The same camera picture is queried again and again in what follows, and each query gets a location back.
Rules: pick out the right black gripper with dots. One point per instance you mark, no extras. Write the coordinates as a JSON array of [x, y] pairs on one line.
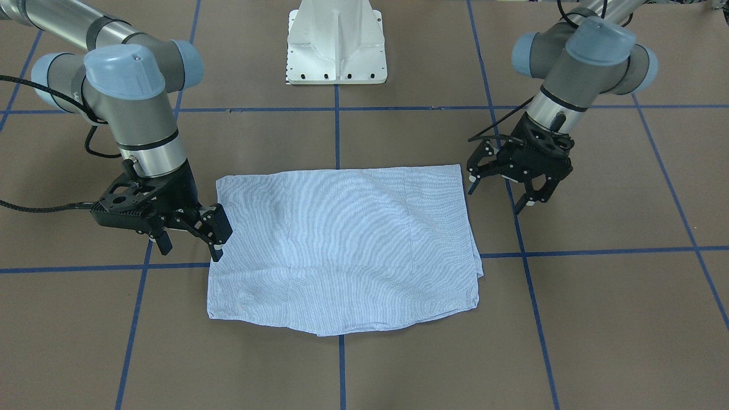
[[180, 188]]

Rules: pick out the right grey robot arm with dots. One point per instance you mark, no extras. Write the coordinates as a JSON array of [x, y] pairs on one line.
[[122, 81]]

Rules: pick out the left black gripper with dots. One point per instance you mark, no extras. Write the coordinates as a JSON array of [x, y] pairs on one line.
[[514, 149]]

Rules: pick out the blue striped button shirt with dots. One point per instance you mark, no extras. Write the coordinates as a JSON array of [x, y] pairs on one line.
[[332, 252]]

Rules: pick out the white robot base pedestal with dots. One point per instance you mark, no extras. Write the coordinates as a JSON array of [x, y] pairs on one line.
[[336, 43]]

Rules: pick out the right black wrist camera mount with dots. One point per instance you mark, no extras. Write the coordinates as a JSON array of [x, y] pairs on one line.
[[128, 204]]

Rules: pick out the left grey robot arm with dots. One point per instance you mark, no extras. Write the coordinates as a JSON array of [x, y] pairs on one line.
[[587, 53]]

